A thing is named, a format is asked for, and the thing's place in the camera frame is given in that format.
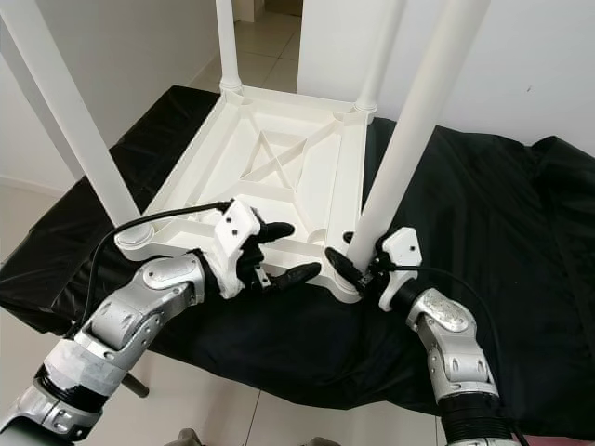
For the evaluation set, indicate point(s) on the black metal table leg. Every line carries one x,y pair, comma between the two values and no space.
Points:
137,385

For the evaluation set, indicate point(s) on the black fabric table cover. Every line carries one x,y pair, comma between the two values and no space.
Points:
502,242

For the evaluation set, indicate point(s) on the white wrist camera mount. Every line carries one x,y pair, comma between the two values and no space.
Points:
237,232
404,249

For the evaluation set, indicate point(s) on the white plastic table top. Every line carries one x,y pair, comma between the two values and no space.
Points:
242,177

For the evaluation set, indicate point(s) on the white plastic table leg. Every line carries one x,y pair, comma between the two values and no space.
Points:
70,111
379,56
228,46
418,121

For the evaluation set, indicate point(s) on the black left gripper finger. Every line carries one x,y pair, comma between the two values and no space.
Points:
279,231
296,276

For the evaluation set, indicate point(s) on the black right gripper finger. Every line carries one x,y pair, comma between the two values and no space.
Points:
344,268

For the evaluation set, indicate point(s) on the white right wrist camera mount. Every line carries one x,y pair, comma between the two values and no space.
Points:
404,249

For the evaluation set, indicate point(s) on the grey right robot foot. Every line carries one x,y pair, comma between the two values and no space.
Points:
316,442

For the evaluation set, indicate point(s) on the grey left robot foot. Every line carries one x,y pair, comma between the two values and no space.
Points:
189,439

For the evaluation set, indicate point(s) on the pink plastic stool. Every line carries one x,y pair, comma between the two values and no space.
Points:
558,439

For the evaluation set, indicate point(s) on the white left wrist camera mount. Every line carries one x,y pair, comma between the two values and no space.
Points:
237,232

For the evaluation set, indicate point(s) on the grey robot foot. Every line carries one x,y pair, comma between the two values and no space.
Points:
189,439
316,442

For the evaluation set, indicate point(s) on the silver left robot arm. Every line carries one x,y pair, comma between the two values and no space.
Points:
121,321

